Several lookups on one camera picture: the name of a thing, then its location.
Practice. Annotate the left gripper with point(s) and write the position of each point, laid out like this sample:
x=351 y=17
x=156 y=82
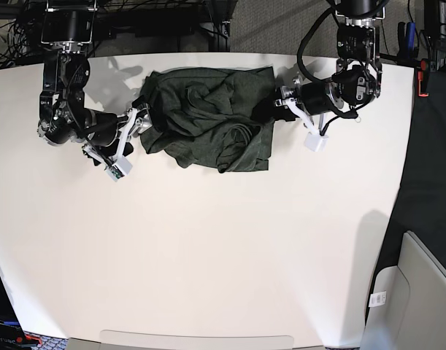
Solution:
x=312 y=98

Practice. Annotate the green long-sleeve shirt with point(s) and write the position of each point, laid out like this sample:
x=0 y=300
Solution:
x=201 y=116

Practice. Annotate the black box with orange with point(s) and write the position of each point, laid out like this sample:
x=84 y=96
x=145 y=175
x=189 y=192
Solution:
x=12 y=335

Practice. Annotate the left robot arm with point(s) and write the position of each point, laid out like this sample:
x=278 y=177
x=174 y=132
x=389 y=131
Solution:
x=357 y=80

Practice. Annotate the blue handled clamp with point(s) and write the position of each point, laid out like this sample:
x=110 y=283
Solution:
x=410 y=40

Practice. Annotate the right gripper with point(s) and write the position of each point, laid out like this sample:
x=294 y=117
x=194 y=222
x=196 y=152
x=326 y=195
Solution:
x=104 y=130

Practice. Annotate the black aluminium frame rail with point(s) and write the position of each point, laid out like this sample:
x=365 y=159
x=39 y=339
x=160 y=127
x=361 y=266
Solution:
x=220 y=30

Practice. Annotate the grey plastic bin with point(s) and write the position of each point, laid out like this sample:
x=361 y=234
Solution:
x=414 y=315

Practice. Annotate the red clamp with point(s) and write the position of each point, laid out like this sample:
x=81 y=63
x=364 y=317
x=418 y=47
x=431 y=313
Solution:
x=423 y=76

